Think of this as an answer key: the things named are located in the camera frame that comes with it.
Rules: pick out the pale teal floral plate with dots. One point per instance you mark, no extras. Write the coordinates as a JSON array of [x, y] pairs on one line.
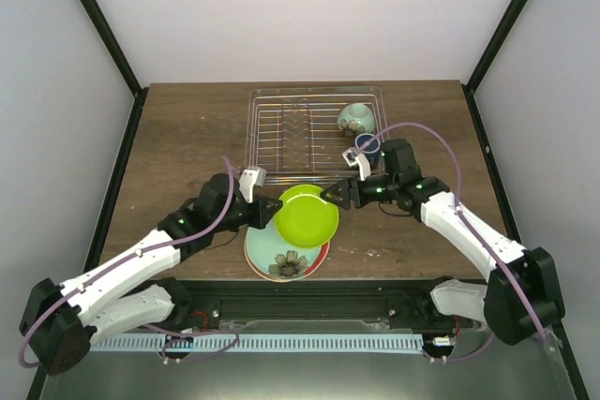
[[269, 239]]

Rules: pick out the lime green plate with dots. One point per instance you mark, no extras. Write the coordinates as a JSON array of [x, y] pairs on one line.
[[305, 219]]

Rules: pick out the dark blue mug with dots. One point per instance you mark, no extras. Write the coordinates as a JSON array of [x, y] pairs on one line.
[[372, 148]]

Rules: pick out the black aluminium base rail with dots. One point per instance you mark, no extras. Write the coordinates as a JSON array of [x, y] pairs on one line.
[[402, 304]]

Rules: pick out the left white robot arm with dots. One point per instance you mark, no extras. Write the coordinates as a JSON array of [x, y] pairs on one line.
[[62, 321]]

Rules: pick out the wire dish rack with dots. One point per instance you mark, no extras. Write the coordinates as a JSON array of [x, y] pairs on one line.
[[293, 133]]

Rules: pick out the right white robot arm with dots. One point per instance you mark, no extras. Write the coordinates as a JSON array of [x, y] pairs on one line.
[[521, 295]]

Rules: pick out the red rimmed plate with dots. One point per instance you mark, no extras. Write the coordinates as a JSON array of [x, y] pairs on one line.
[[278, 267]]

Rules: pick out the black frame post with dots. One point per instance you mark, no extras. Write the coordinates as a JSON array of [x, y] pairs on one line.
[[504, 27], [108, 38]]

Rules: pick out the light blue slotted cable duct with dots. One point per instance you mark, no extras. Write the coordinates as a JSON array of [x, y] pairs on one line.
[[269, 343]]

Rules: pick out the right black frame post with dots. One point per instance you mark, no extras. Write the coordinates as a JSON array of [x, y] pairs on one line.
[[504, 27]]

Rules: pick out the pale green ceramic bowl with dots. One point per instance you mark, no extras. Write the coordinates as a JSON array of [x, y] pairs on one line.
[[355, 119]]

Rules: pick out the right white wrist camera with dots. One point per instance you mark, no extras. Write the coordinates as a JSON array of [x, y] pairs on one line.
[[356, 159]]

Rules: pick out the left black frame post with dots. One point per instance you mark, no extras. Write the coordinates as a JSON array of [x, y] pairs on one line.
[[108, 38]]

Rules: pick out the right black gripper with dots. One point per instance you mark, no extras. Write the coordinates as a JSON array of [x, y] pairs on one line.
[[346, 187]]

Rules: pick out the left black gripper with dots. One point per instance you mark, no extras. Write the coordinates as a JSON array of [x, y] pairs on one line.
[[263, 216]]

